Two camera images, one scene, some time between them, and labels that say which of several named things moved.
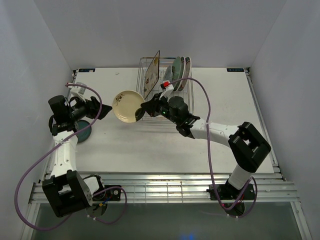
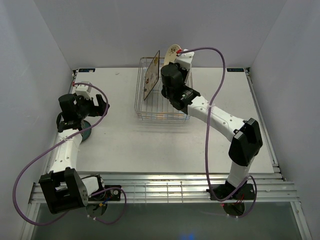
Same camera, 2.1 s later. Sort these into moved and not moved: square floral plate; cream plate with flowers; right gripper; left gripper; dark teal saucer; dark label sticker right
Moved: cream plate with flowers; right gripper
Not moved: dark label sticker right; square floral plate; left gripper; dark teal saucer
